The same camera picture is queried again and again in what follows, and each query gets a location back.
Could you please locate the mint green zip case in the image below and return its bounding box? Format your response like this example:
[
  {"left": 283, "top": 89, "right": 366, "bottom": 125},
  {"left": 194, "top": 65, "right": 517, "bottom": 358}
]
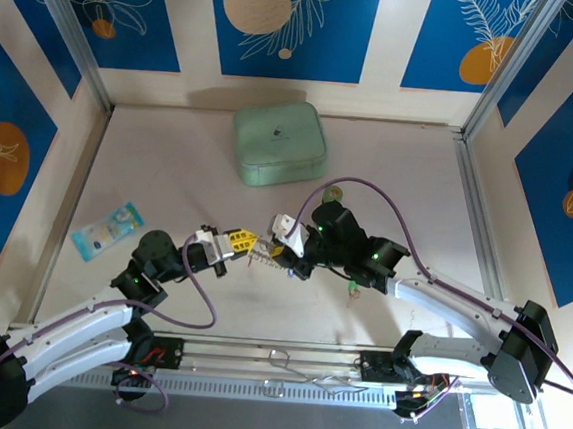
[{"left": 226, "top": 95, "right": 333, "bottom": 195}]

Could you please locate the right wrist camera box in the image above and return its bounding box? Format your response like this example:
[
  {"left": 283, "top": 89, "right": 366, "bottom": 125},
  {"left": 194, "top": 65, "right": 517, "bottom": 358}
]
[{"left": 268, "top": 212, "right": 313, "bottom": 259}]

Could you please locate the slotted grey cable duct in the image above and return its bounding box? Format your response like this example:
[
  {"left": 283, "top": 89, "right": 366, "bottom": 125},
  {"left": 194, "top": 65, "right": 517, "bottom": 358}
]
[{"left": 30, "top": 355, "right": 403, "bottom": 415}]

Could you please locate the bent metal wire hook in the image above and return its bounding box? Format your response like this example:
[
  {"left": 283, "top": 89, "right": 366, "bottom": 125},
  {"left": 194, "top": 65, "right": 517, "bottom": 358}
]
[{"left": 263, "top": 347, "right": 374, "bottom": 397}]

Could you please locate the aluminium corner post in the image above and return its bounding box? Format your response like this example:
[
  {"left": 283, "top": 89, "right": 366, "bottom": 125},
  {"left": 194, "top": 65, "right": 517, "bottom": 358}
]
[
  {"left": 461, "top": 0, "right": 562, "bottom": 148},
  {"left": 10, "top": 0, "right": 125, "bottom": 113}
]

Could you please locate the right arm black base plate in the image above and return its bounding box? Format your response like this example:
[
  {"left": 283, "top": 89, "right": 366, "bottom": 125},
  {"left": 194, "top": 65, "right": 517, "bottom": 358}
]
[{"left": 357, "top": 349, "right": 406, "bottom": 386}]

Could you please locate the clear plastic bag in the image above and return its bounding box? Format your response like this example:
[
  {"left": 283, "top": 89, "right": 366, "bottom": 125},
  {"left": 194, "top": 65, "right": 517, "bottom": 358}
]
[{"left": 456, "top": 389, "right": 527, "bottom": 429}]

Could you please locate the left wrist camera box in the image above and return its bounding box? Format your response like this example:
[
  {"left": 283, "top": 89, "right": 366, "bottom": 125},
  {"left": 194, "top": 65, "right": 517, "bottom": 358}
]
[{"left": 191, "top": 225, "right": 237, "bottom": 267}]

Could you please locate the aluminium side rail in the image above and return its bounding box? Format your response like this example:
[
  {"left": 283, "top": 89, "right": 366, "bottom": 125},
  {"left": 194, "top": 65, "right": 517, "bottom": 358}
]
[
  {"left": 28, "top": 100, "right": 115, "bottom": 330},
  {"left": 437, "top": 131, "right": 523, "bottom": 308}
]

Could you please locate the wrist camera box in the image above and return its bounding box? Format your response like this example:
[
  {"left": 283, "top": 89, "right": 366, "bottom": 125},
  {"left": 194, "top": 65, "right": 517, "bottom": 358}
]
[
  {"left": 268, "top": 212, "right": 313, "bottom": 259},
  {"left": 191, "top": 225, "right": 237, "bottom": 267}
]

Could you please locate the small metal wire clip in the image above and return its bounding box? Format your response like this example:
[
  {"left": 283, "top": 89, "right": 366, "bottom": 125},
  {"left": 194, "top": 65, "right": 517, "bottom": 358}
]
[{"left": 260, "top": 378, "right": 287, "bottom": 399}]

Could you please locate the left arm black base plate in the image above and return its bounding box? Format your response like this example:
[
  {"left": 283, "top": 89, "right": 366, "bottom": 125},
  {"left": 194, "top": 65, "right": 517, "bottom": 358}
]
[{"left": 127, "top": 331, "right": 186, "bottom": 373}]

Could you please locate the light blue wipes packet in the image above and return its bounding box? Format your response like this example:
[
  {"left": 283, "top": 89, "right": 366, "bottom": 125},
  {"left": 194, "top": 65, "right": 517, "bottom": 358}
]
[{"left": 69, "top": 196, "right": 147, "bottom": 267}]

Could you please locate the aluminium frame rail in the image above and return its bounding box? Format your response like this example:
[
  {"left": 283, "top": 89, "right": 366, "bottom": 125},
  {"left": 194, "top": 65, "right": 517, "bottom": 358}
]
[{"left": 0, "top": 316, "right": 548, "bottom": 405}]

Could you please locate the green cylindrical can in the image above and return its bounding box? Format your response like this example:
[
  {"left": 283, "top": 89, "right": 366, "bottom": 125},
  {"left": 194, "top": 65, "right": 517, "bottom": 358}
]
[{"left": 320, "top": 183, "right": 345, "bottom": 203}]

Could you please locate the black controller board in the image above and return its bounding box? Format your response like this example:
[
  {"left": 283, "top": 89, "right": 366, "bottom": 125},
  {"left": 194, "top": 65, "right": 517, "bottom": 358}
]
[
  {"left": 392, "top": 369, "right": 452, "bottom": 424},
  {"left": 110, "top": 363, "right": 157, "bottom": 395}
]

